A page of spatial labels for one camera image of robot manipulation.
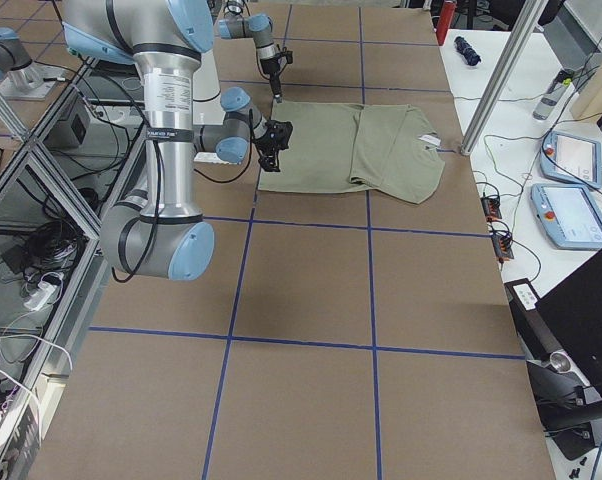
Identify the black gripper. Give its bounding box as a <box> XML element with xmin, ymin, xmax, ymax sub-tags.
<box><xmin>259</xmin><ymin>57</ymin><xmax>283</xmax><ymax>103</ymax></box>
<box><xmin>255</xmin><ymin>133</ymin><xmax>287</xmax><ymax>172</ymax></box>

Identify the olive green long-sleeve shirt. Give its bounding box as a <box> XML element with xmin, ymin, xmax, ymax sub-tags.
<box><xmin>258</xmin><ymin>101</ymin><xmax>445</xmax><ymax>204</ymax></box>

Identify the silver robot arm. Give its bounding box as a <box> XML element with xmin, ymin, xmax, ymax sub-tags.
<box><xmin>63</xmin><ymin>1</ymin><xmax>293</xmax><ymax>283</ymax></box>
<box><xmin>217</xmin><ymin>1</ymin><xmax>293</xmax><ymax>103</ymax></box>

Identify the white hang tag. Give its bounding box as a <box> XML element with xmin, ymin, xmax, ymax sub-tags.
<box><xmin>419</xmin><ymin>134</ymin><xmax>441</xmax><ymax>148</ymax></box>

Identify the red cylinder bottle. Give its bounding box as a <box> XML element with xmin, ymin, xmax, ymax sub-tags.
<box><xmin>435</xmin><ymin>0</ymin><xmax>456</xmax><ymax>46</ymax></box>

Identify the dark blue folded umbrella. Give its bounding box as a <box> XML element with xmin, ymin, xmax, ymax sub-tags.
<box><xmin>454</xmin><ymin>36</ymin><xmax>481</xmax><ymax>67</ymax></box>

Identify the white power strip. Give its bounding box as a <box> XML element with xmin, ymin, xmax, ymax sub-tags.
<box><xmin>24</xmin><ymin>280</ymin><xmax>62</xmax><ymax>312</ymax></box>

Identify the blue teach pendant far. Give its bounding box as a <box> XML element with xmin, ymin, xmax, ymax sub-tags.
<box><xmin>540</xmin><ymin>131</ymin><xmax>602</xmax><ymax>189</ymax></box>

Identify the blue teach pendant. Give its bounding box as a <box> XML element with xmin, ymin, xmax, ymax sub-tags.
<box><xmin>540</xmin><ymin>131</ymin><xmax>602</xmax><ymax>189</ymax></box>
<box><xmin>530</xmin><ymin>183</ymin><xmax>602</xmax><ymax>250</ymax></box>

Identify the blue teach pendant near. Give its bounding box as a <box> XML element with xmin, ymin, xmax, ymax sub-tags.
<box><xmin>530</xmin><ymin>183</ymin><xmax>602</xmax><ymax>250</ymax></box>

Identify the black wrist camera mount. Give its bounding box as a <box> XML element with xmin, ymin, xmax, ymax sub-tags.
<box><xmin>264</xmin><ymin>119</ymin><xmax>293</xmax><ymax>151</ymax></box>
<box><xmin>277</xmin><ymin>46</ymin><xmax>294</xmax><ymax>70</ymax></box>

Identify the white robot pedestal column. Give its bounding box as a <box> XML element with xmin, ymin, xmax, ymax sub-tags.
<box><xmin>192</xmin><ymin>50</ymin><xmax>225</xmax><ymax>125</ymax></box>

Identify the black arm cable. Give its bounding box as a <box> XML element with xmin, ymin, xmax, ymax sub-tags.
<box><xmin>110</xmin><ymin>107</ymin><xmax>267</xmax><ymax>284</ymax></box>

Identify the aluminium frame post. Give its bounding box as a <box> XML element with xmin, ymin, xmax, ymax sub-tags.
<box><xmin>460</xmin><ymin>0</ymin><xmax>547</xmax><ymax>156</ymax></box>

